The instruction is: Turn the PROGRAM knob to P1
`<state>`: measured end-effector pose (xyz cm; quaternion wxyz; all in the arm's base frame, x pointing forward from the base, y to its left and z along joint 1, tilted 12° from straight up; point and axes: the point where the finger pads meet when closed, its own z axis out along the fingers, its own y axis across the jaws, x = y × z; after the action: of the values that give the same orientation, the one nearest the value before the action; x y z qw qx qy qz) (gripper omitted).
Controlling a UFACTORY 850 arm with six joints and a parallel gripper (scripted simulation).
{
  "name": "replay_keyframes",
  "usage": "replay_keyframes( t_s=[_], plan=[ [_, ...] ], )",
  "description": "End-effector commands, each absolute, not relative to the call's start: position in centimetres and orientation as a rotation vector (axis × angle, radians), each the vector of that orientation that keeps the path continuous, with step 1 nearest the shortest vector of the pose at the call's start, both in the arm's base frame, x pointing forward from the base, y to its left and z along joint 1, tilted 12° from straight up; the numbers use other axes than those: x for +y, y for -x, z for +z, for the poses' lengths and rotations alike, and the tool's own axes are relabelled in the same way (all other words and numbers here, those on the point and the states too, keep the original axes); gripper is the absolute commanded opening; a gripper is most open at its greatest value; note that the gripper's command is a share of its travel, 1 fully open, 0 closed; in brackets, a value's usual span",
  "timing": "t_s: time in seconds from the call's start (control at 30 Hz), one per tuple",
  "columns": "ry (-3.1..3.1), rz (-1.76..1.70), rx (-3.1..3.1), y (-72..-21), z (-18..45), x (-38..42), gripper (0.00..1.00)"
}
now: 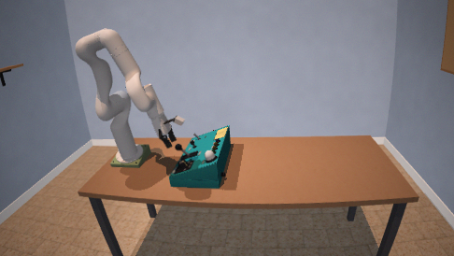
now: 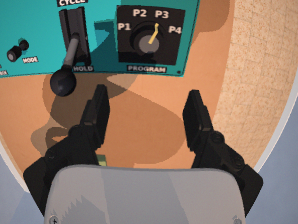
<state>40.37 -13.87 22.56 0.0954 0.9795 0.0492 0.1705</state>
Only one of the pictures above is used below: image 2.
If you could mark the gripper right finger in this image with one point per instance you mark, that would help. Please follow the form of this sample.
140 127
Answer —
212 151

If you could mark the teal control panel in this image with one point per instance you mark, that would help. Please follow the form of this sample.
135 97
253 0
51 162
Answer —
106 30

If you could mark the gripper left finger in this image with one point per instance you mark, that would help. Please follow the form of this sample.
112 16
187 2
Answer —
82 139

